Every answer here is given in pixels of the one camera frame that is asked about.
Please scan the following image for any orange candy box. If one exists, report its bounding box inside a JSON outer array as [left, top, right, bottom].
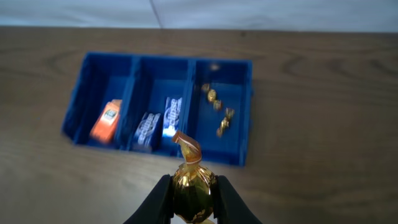
[[89, 98, 123, 145]]

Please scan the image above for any gold candy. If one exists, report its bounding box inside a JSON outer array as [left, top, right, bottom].
[[216, 107, 236, 138], [200, 82, 223, 112], [170, 129, 218, 224]]

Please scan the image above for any blue tray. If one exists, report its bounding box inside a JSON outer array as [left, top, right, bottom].
[[60, 51, 254, 167]]

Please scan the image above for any blue candy pack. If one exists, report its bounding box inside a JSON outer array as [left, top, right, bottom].
[[132, 111, 162, 152], [162, 96, 183, 138]]

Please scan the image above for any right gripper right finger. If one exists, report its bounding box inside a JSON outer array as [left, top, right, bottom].
[[213, 175, 264, 224]]

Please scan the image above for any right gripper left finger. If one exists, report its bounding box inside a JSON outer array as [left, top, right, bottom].
[[123, 174, 174, 224]]

